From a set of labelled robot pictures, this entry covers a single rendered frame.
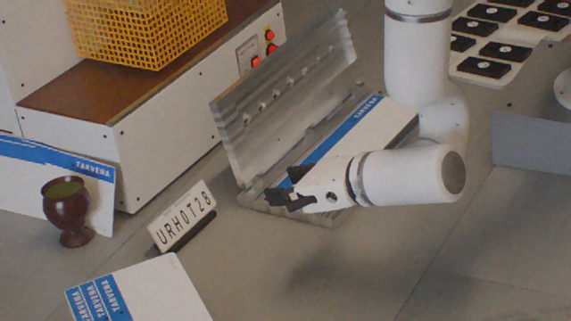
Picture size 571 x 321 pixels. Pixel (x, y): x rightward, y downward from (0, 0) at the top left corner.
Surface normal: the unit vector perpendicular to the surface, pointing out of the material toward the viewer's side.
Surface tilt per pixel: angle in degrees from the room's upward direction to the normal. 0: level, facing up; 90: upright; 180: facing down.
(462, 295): 0
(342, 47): 79
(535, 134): 90
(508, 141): 90
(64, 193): 0
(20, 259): 0
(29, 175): 63
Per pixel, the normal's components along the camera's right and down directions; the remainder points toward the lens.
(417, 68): -0.09, 0.50
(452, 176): 0.75, -0.07
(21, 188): -0.51, 0.07
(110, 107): -0.13, -0.85
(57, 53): 0.83, 0.18
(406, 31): -0.46, 0.46
